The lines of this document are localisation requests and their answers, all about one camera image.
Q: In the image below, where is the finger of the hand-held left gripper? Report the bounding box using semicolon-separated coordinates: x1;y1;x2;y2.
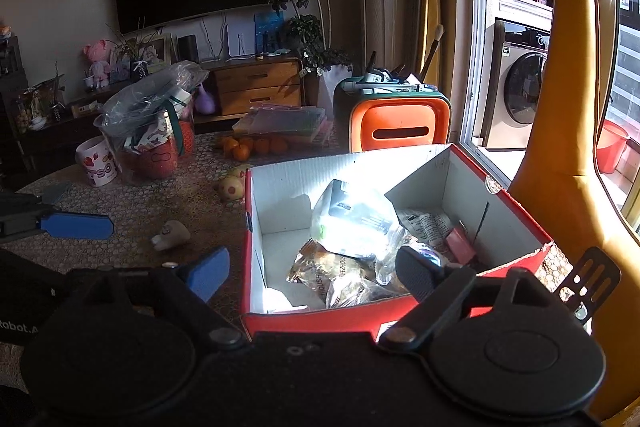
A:
0;191;115;242

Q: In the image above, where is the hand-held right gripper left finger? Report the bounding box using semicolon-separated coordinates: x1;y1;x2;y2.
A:
65;247;248;351

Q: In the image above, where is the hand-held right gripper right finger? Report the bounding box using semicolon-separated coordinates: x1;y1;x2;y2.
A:
377;246;576;353

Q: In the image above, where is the silver foil pouch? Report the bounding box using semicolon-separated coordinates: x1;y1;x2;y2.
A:
397;207;453;248

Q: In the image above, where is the white green wet wipes packet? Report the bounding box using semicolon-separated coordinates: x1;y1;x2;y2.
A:
311;179;401;258

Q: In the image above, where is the red cardboard box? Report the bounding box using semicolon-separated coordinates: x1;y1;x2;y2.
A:
241;143;555;342

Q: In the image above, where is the patterned desktop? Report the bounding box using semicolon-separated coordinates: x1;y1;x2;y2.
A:
0;129;574;390

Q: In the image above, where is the beige stone figurine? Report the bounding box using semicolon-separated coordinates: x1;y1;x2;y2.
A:
151;220;192;252

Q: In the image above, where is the white strawberry print mug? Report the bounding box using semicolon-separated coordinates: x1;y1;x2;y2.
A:
75;136;120;188

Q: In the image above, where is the yellow pig toy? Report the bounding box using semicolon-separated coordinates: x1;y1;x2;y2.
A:
216;164;253;204

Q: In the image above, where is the dark low console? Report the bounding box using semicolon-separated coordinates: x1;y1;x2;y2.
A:
20;94;108;168

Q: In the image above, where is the brown snack packet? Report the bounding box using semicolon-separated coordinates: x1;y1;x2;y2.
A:
286;238;378;310

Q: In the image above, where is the small plant in dark pot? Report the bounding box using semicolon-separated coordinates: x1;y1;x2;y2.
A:
47;62;68;122

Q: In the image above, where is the pink lid snack jar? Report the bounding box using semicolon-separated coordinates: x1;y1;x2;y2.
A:
14;94;33;132

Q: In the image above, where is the pile of oranges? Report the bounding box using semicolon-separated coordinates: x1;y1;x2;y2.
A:
219;134;289;160

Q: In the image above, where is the crumpled clear plastic bag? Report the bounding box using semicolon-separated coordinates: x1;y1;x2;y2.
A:
94;61;210;138

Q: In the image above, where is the orange green chair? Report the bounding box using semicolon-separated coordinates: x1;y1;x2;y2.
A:
334;77;452;154

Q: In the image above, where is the tall dark cabinet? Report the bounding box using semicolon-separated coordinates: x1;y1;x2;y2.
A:
0;36;31;178

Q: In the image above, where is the pink doll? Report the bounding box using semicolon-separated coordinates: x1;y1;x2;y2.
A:
82;39;113;88

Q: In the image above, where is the stack of colourful folders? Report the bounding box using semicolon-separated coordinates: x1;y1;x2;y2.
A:
232;104;333;145

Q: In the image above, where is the purple plush toy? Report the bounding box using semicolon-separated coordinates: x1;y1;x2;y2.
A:
194;84;217;115

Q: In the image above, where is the spider plant in patterned pot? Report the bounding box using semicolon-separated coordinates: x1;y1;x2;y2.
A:
107;19;163;80

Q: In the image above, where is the wooden drawer cabinet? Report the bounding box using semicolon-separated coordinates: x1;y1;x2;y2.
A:
202;57;305;116

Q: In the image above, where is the black speaker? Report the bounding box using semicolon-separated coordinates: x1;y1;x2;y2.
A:
177;35;199;64

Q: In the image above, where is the white black handheld device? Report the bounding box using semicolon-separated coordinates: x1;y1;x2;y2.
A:
361;52;396;82

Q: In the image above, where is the washing machine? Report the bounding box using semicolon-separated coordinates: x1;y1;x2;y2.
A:
482;19;551;150

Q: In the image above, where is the wooden brush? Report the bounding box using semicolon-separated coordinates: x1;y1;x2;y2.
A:
419;24;446;82

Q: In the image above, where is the red bucket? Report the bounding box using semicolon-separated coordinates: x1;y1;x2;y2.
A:
596;119;630;174

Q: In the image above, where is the blue picture board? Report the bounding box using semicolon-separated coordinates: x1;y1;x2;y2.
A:
254;12;286;55

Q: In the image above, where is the yellow curtain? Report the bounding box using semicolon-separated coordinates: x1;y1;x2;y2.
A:
405;0;458;98

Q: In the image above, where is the potted tree in white pot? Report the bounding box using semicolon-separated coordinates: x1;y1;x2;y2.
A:
260;0;353;108

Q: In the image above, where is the black slotted bracket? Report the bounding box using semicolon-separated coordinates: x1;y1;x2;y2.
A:
552;247;622;333

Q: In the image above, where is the photo frame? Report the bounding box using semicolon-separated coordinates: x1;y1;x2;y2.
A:
112;34;173;75

